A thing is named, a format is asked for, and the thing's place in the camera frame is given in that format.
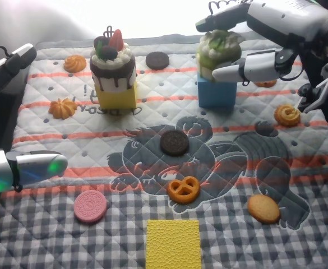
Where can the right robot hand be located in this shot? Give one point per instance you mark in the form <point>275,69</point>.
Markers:
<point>284,16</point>

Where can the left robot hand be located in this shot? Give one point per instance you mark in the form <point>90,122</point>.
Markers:
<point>37,166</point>

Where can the green cream cake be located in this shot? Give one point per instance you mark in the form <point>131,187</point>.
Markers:
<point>217,53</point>

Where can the chocolate cake with strawberry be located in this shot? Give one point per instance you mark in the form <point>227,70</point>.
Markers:
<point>113,73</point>

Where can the blue foam cube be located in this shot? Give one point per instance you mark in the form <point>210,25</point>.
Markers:
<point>217,93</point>

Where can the yellow foam cube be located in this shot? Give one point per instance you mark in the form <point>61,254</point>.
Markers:
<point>117,98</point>

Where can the orange swirl cookie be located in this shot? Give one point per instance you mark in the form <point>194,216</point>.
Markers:
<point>62,108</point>
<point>287,115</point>
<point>74,63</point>

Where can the pink sandwich cookie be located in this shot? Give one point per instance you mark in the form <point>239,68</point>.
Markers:
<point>90,206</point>

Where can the chocolate chip cookie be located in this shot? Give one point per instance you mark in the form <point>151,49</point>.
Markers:
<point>266,83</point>

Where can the dark chocolate sandwich cookie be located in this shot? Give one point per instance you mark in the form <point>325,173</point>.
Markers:
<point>174,143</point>
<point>157,60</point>

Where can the orange pretzel cookie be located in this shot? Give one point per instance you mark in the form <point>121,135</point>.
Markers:
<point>177,196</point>

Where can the flat yellow textured block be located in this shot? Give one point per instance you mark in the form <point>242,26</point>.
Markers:
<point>173,245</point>

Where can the plain round biscuit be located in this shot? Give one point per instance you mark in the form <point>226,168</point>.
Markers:
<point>264,209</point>

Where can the grey quilt with bear print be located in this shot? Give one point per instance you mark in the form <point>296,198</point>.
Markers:
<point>236,241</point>

